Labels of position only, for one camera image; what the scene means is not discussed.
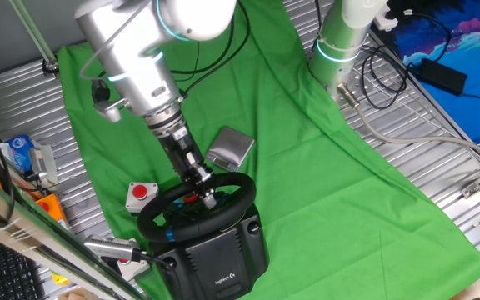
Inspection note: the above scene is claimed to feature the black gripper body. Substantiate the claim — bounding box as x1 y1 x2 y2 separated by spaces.
154 124 204 176

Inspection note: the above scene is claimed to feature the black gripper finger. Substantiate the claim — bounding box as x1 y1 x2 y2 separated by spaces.
175 166 218 209
192 152 218 196

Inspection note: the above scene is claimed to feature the black leather steering wheel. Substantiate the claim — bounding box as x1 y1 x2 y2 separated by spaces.
136 171 258 243

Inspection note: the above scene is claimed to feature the black racing wheel controller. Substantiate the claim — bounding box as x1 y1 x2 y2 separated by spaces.
150 202 271 300

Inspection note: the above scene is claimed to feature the silver digital scale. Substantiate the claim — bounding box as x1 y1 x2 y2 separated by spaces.
204 126 256 173

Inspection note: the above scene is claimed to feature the white box red button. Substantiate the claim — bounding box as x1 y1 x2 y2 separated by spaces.
114 257 152 281
124 181 160 214

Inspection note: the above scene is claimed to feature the green cloth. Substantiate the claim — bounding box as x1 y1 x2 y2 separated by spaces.
56 0 480 300

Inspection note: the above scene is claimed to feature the orange box red button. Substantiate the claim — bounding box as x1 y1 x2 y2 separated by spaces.
34 193 68 223

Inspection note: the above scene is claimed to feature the blue tissue pack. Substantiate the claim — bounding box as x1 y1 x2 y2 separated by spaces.
6 133 36 174

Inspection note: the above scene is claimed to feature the yellow box green mushroom button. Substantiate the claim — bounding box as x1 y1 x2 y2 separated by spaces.
51 271 71 287

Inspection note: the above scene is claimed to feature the brown cardboard piece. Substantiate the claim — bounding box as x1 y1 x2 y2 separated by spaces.
56 291 89 300

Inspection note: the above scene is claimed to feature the blue white carton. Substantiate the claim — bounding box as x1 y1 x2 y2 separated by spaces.
0 141 16 166

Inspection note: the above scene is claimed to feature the black keyboard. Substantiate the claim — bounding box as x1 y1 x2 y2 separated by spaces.
0 232 46 300

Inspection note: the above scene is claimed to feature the black power adapter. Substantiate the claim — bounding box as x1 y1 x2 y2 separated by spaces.
419 57 469 97

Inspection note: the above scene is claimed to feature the blue patterned mouse mat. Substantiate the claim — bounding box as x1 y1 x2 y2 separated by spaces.
383 0 480 146

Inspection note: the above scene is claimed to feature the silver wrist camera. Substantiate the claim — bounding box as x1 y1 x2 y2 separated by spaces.
91 80 129 124

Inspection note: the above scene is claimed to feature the black camera cable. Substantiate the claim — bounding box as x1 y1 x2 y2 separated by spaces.
133 248 173 268

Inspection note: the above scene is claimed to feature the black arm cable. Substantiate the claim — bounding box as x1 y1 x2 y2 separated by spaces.
168 18 237 83
181 0 252 97

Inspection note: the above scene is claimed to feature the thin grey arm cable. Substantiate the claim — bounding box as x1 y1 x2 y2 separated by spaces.
78 0 152 83

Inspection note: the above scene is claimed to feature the thick grey base cable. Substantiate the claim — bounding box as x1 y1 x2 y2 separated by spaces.
336 82 480 166

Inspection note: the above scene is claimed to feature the black base cable bundle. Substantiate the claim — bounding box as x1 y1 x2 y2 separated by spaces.
359 43 414 112

